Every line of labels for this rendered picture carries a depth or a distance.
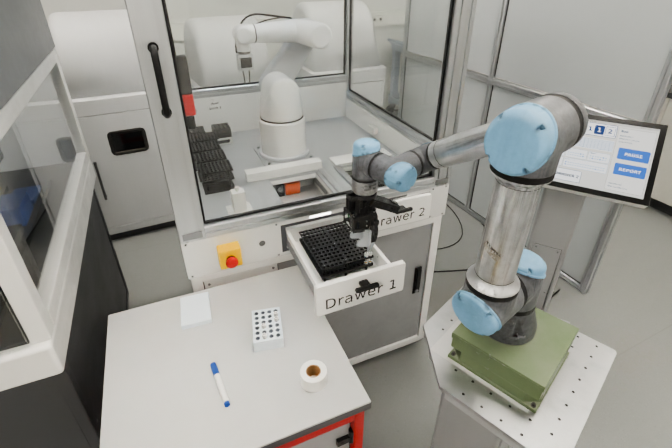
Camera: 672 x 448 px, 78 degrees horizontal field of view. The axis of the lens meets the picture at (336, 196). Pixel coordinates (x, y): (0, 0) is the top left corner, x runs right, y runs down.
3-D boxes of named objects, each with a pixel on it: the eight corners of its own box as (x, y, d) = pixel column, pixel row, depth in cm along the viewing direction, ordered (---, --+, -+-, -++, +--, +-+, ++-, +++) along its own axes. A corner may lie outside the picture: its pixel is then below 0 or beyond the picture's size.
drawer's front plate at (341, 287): (403, 290, 130) (406, 262, 125) (316, 317, 120) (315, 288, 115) (400, 286, 132) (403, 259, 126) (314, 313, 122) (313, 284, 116)
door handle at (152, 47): (174, 121, 108) (158, 44, 98) (163, 123, 107) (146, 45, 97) (172, 116, 111) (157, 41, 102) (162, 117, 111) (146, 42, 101)
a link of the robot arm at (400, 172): (428, 157, 107) (397, 145, 114) (399, 171, 101) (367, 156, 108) (425, 184, 111) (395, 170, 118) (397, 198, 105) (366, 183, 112)
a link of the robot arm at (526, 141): (521, 319, 101) (593, 101, 73) (487, 352, 93) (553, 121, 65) (478, 292, 109) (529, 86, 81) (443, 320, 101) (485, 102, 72)
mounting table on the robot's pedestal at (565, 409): (604, 378, 123) (617, 351, 117) (548, 500, 95) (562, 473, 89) (466, 302, 150) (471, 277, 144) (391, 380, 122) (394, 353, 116)
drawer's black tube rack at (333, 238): (372, 271, 135) (373, 255, 132) (322, 286, 129) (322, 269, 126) (344, 235, 153) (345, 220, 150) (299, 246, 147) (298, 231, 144)
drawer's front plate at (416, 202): (429, 217, 167) (432, 194, 161) (364, 234, 157) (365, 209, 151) (426, 215, 168) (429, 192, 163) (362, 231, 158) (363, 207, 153)
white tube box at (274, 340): (284, 347, 118) (283, 338, 116) (254, 352, 117) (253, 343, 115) (280, 315, 129) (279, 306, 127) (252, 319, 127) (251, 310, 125)
